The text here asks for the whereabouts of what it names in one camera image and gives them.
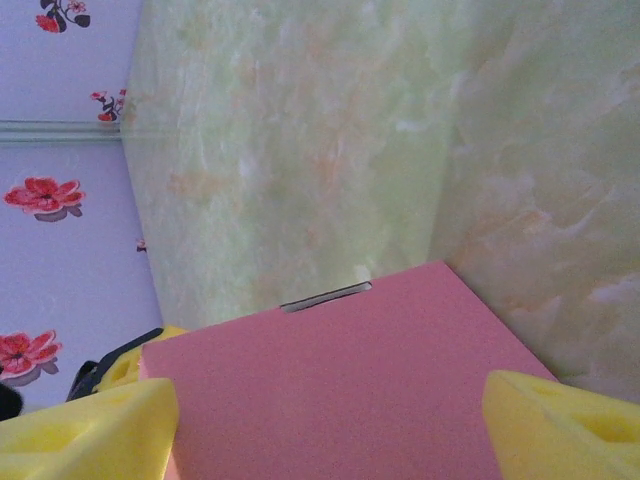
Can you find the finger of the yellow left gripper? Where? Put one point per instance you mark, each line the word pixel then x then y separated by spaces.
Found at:
pixel 120 372

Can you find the aluminium corner post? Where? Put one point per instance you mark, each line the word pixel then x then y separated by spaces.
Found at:
pixel 60 131

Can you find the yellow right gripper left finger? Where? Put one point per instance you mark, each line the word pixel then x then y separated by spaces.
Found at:
pixel 75 440

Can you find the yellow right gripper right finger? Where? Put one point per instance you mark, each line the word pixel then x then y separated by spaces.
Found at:
pixel 560 435

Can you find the pink and white paper box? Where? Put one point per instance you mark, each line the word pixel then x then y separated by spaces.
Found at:
pixel 350 375

